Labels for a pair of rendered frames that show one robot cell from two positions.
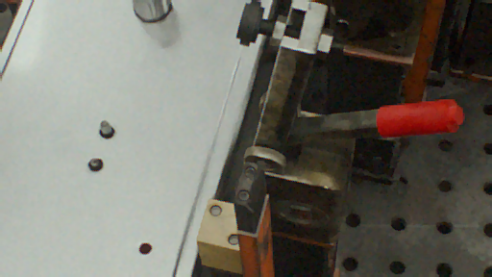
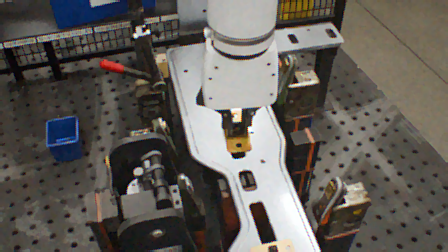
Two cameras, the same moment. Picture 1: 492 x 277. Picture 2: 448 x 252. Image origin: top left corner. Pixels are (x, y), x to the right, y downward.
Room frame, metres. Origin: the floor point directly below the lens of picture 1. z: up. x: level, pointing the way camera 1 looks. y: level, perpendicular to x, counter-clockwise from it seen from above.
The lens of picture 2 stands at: (1.11, -0.36, 1.81)
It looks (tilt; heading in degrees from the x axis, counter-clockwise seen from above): 48 degrees down; 145
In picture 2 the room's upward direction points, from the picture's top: straight up
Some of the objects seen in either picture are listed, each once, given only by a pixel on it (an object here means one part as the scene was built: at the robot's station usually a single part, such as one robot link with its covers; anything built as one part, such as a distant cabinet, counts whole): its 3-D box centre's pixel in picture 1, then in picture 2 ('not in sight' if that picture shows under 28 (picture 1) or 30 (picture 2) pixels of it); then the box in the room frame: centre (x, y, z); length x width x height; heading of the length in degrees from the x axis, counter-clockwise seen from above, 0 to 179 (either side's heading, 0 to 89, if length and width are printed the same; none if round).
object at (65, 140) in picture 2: not in sight; (65, 140); (0.07, -0.25, 0.74); 0.11 x 0.10 x 0.09; 160
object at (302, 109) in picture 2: not in sight; (294, 125); (0.50, 0.28, 0.87); 0.12 x 0.09 x 0.35; 70
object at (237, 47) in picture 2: not in sight; (239, 28); (0.72, -0.08, 1.47); 0.09 x 0.08 x 0.03; 62
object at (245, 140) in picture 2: not in sight; (236, 128); (0.72, -0.07, 1.28); 0.08 x 0.04 x 0.01; 152
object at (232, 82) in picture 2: not in sight; (239, 66); (0.72, -0.07, 1.41); 0.10 x 0.07 x 0.11; 62
